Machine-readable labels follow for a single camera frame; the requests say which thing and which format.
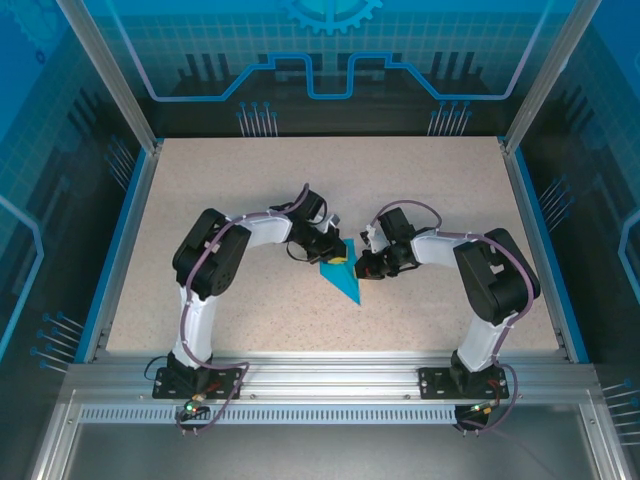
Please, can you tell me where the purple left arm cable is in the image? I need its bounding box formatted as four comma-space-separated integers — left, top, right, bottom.
175, 183, 311, 437

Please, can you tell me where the slotted grey cable duct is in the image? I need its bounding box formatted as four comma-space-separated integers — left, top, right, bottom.
77, 405, 459, 424

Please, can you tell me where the blue table edge strip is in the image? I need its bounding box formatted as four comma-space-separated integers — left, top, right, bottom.
514, 147, 591, 364
73, 147, 150, 364

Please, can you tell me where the blue printed enclosure panel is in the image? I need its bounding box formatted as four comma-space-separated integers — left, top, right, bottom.
0, 0, 151, 480
87, 0, 566, 139
519, 0, 640, 480

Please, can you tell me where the aluminium frame beam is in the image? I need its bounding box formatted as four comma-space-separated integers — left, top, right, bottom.
64, 349, 601, 407

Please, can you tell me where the teal cloth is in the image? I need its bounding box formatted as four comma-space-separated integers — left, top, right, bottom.
318, 238, 363, 306

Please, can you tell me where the thin black camera cable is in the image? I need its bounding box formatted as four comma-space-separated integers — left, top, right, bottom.
284, 241, 312, 265

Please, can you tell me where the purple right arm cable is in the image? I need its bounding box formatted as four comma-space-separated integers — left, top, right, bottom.
370, 199, 532, 435

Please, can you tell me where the small LED circuit board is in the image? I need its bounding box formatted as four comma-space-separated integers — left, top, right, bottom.
180, 393, 210, 420
467, 399, 502, 417

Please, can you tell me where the aluminium corner post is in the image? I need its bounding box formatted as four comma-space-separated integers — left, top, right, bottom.
53, 0, 165, 157
499, 0, 605, 157

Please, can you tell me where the thin black base cable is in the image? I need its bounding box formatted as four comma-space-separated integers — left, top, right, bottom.
143, 353, 174, 386

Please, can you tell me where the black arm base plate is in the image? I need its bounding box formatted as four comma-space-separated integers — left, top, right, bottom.
152, 366, 245, 401
418, 366, 511, 401

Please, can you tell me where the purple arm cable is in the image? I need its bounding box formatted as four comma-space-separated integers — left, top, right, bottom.
175, 183, 311, 437
370, 199, 532, 435

